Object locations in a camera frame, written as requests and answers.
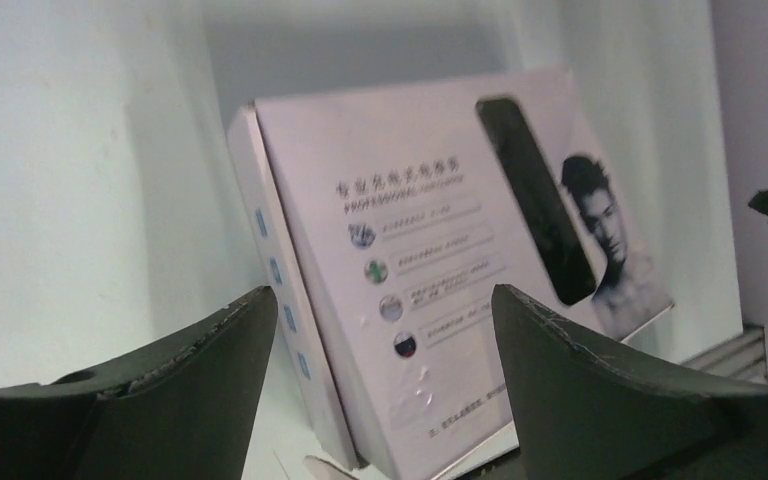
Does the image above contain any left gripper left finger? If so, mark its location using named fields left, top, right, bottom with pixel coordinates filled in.
left=0, top=286, right=277, bottom=479

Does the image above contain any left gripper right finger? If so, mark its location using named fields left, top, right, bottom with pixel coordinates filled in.
left=491, top=284, right=768, bottom=479

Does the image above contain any white box with black tray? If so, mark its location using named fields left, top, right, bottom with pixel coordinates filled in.
left=227, top=67, right=674, bottom=479

